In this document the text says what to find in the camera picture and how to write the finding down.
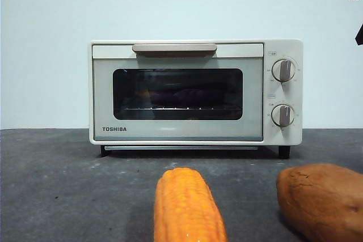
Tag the purple eggplant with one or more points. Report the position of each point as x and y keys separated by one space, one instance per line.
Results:
x=184 y=95

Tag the small-dial beige oven knob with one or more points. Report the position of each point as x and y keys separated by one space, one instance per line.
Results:
x=283 y=115

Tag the cream Toshiba toaster oven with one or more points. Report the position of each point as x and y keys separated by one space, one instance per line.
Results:
x=297 y=94

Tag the orange corn cob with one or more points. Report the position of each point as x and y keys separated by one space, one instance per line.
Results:
x=187 y=205

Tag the brown sweet potato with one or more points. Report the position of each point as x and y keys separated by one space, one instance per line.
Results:
x=320 y=199

